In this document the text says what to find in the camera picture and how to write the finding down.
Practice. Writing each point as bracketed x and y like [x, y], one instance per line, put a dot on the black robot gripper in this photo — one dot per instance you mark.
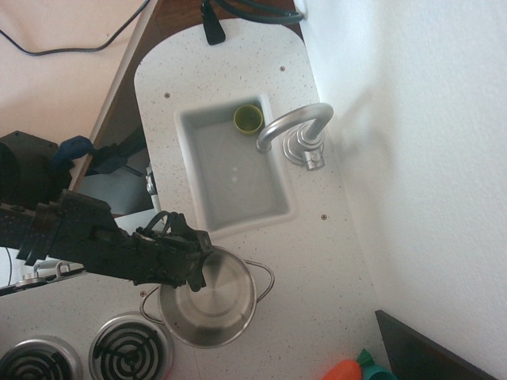
[172, 252]

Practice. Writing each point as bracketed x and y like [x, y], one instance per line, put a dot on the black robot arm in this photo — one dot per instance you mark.
[80, 229]

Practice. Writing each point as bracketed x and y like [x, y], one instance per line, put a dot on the black stove burner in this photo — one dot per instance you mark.
[41, 357]
[130, 347]

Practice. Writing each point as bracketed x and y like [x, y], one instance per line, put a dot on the left black stove burner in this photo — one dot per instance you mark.
[41, 357]

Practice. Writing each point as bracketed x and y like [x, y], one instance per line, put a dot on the black box on floor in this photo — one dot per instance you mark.
[27, 177]

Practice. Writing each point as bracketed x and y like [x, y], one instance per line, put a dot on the dark brown board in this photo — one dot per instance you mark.
[412, 355]

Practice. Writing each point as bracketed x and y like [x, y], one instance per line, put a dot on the stainless steel pot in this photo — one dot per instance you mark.
[218, 313]

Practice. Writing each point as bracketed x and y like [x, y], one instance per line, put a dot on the black strap clip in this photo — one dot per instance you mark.
[213, 30]

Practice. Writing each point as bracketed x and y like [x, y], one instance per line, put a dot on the white toy kitchen counter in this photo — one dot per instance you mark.
[319, 305]

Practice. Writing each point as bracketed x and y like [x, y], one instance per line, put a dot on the blue cloth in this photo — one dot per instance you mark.
[105, 160]

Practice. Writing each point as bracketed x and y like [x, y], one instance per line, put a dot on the green plastic cup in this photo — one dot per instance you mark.
[248, 119]

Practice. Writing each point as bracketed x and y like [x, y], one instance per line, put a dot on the silver toy faucet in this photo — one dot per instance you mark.
[303, 143]

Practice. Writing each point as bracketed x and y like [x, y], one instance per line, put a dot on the grey toy sink basin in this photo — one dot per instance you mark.
[234, 187]

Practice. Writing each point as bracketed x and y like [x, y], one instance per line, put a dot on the right black stove burner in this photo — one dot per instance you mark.
[130, 347]

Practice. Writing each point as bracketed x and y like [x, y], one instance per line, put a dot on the teal plastic toy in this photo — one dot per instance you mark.
[370, 370]

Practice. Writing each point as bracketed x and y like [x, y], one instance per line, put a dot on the orange toy carrot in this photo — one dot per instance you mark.
[347, 369]

